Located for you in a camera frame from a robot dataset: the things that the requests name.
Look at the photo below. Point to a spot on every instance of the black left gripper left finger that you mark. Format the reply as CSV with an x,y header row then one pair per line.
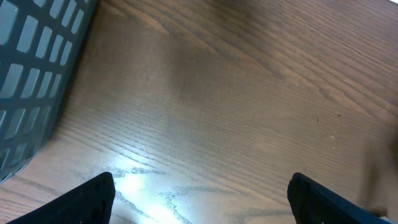
x,y
90,202

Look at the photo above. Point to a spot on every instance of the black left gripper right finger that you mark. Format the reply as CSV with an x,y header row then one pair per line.
x,y
312,203

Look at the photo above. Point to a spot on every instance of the grey plastic basket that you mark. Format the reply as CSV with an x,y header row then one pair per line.
x,y
40,45

